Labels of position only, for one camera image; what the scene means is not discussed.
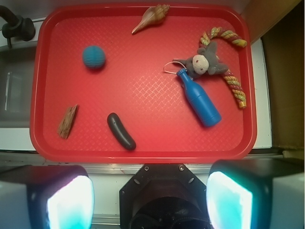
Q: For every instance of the black oblong plastic piece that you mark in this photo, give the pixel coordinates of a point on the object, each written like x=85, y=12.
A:
x=120, y=133

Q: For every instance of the brown cardboard box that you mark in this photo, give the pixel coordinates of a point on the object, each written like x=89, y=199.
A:
x=280, y=25

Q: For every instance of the black clamp knob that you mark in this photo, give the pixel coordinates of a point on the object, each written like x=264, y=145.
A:
x=16, y=26

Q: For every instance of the grey plush donkey toy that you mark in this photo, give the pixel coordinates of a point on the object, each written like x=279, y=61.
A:
x=204, y=62

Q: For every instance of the blue knitted ball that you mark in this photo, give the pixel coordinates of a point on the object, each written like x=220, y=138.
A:
x=93, y=57

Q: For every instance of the red plastic tray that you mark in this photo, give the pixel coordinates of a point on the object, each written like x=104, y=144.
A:
x=139, y=84

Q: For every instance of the blue plastic toy bottle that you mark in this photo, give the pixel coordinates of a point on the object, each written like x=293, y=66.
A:
x=199, y=100

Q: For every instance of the multicolour twisted rope toy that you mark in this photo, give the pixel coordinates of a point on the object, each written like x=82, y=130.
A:
x=231, y=80

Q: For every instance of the brown wood chip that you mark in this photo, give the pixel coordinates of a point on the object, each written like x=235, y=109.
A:
x=67, y=122

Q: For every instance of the tan spiral seashell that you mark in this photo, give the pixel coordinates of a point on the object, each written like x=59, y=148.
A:
x=152, y=16

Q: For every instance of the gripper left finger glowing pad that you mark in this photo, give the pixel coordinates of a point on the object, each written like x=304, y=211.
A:
x=45, y=197

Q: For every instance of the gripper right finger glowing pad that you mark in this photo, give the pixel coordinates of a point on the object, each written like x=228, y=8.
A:
x=256, y=194

